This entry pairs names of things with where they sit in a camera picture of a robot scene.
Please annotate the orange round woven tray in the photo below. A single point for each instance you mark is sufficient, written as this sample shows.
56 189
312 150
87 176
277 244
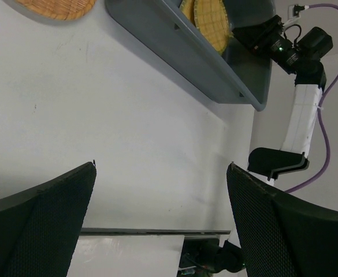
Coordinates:
55 12

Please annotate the grey plastic bin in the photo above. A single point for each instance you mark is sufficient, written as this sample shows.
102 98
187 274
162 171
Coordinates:
234 77

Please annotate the square bamboo mat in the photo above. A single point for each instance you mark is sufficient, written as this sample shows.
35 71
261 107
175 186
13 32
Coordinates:
187 8

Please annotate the green-rimmed round bamboo tray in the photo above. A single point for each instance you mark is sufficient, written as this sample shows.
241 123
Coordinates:
211 19

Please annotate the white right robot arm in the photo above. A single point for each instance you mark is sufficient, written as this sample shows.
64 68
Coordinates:
302 58

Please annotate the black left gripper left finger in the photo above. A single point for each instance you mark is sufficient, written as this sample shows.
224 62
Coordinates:
40 226

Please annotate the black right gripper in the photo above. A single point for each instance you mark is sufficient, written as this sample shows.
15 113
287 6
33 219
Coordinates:
266 39

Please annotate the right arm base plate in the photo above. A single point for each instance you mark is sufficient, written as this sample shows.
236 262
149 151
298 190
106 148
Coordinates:
206 257

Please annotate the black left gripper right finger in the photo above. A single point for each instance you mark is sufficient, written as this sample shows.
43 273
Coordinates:
280 234

